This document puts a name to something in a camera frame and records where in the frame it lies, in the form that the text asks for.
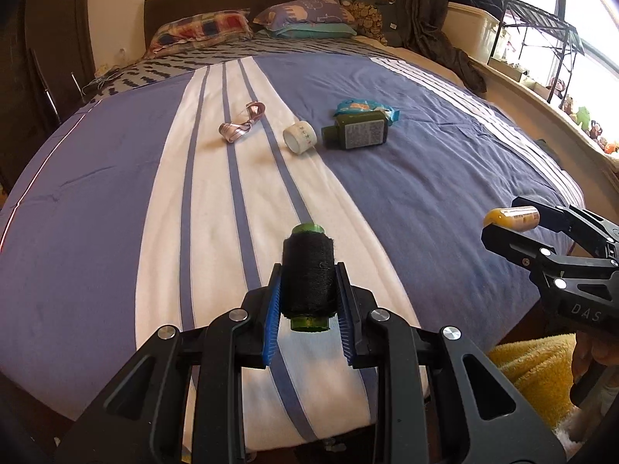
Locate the dark green bottle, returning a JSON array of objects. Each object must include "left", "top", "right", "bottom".
[{"left": 320, "top": 109, "right": 388, "bottom": 148}]

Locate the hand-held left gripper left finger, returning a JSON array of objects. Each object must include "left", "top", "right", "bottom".
[{"left": 55, "top": 263, "right": 284, "bottom": 464}]

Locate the brown patterned cushion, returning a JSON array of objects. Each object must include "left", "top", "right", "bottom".
[{"left": 348, "top": 0, "right": 397, "bottom": 37}]

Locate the black thread spool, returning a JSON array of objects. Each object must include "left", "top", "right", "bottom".
[{"left": 282, "top": 222, "right": 337, "bottom": 333}]

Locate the yellow towel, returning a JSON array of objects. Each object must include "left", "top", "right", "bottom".
[{"left": 488, "top": 333, "right": 578, "bottom": 426}]

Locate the person's right hand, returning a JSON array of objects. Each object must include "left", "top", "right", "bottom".
[{"left": 571, "top": 331, "right": 619, "bottom": 397}]

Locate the plaid pillow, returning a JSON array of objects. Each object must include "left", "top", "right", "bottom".
[{"left": 147, "top": 9, "right": 255, "bottom": 54}]

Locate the white tape roll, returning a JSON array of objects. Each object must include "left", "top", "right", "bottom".
[{"left": 283, "top": 121, "right": 317, "bottom": 155}]

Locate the black metal rack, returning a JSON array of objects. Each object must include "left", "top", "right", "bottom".
[{"left": 488, "top": 0, "right": 581, "bottom": 117}]

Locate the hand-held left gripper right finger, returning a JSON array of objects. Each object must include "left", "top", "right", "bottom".
[{"left": 333, "top": 261, "right": 566, "bottom": 464}]

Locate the grey plush cushion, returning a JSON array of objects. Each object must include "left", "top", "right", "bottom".
[{"left": 382, "top": 2, "right": 412, "bottom": 46}]

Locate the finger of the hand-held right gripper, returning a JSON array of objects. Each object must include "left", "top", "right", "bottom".
[
  {"left": 481, "top": 222, "right": 566, "bottom": 271},
  {"left": 513, "top": 196, "right": 619, "bottom": 258}
]

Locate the teal pillow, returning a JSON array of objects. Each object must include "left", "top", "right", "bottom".
[{"left": 278, "top": 24, "right": 356, "bottom": 39}]

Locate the grey zebra patterned sheet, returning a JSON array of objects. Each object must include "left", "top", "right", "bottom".
[{"left": 89, "top": 36, "right": 388, "bottom": 102}]

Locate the dark wooden wardrobe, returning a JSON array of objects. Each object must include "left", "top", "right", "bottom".
[{"left": 0, "top": 0, "right": 97, "bottom": 189}]

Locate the white storage box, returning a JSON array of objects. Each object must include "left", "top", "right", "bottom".
[{"left": 445, "top": 1, "right": 504, "bottom": 63}]

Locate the pink striped ribbon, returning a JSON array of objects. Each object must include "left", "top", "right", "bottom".
[{"left": 219, "top": 101, "right": 266, "bottom": 145}]

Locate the purple elephant print pillow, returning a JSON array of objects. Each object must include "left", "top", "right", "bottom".
[{"left": 253, "top": 0, "right": 356, "bottom": 30}]

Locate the blue snack packet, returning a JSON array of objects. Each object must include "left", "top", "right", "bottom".
[{"left": 333, "top": 98, "right": 401, "bottom": 126}]

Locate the brown curtain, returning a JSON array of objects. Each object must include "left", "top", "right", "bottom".
[{"left": 351, "top": 0, "right": 487, "bottom": 95}]

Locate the yellow cap small bottle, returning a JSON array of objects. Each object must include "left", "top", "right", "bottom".
[{"left": 482, "top": 206, "right": 540, "bottom": 229}]

